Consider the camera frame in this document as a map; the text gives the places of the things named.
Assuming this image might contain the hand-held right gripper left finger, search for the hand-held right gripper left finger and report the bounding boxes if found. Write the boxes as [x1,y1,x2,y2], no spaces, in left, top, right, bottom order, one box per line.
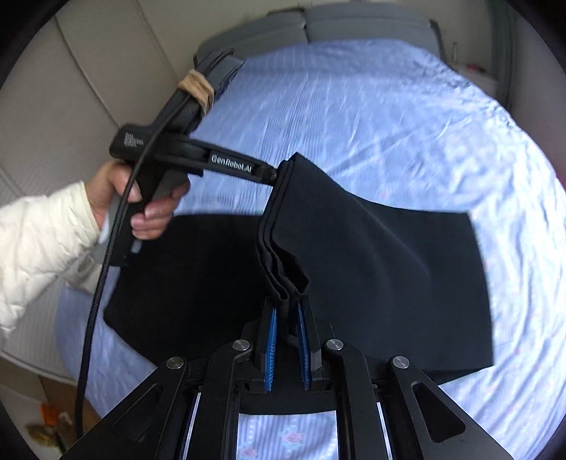
[57,298,279,460]

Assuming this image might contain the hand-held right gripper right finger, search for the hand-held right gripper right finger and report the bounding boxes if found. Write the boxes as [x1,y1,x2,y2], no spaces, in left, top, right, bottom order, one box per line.
[296,300,514,460]

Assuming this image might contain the black pants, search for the black pants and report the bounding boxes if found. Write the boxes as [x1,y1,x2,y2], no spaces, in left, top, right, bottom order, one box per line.
[104,151,495,385]

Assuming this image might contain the person's left forearm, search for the person's left forearm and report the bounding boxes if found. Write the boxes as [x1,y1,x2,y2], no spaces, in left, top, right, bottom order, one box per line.
[0,181,104,350]

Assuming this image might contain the person's left hand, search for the person's left hand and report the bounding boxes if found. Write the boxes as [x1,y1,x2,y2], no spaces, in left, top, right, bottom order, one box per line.
[88,161,191,242]

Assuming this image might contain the cream ribbed wardrobe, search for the cream ribbed wardrobe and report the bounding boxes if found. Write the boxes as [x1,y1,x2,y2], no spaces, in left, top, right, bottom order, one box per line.
[0,9,200,385]

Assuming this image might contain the blue striped bed sheet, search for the blue striped bed sheet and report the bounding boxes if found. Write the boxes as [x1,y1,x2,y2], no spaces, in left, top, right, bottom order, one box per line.
[55,38,566,460]

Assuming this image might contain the grey padded headboard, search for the grey padded headboard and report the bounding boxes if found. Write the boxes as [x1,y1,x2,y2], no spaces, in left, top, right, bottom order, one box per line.
[193,4,443,67]

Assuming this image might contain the white nightstand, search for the white nightstand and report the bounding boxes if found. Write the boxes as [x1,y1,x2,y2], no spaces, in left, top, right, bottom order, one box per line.
[455,57,500,94]

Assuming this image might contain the yellow-green packet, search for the yellow-green packet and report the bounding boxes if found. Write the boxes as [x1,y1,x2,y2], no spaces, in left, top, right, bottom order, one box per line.
[25,425,57,448]

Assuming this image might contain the grey-green curtain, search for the grey-green curtain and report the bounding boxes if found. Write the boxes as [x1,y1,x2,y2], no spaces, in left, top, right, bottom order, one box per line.
[491,9,528,111]

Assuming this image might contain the black braided cable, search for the black braided cable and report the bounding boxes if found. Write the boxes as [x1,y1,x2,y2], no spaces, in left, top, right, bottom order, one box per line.
[74,126,161,445]

